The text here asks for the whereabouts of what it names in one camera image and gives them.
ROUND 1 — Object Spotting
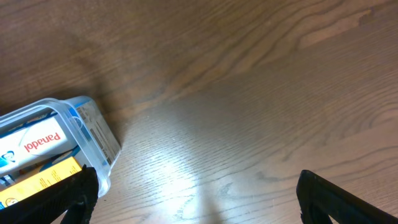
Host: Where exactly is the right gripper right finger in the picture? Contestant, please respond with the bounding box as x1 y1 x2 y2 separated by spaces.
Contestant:
296 170 397 224

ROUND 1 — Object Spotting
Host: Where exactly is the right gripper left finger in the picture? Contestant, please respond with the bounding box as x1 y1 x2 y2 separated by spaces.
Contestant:
1 166 99 224

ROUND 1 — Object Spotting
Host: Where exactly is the yellow cough syrup box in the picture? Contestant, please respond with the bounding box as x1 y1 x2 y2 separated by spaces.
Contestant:
1 157 82 210

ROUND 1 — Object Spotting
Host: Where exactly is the blue fever patch box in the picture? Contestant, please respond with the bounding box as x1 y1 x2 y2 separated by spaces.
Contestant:
0 101 94 187

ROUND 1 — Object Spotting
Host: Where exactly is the white Panadol box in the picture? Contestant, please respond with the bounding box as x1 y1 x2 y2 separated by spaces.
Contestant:
1 116 76 175

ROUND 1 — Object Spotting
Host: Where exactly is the clear plastic container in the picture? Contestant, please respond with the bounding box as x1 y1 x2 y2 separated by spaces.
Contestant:
0 95 122 198

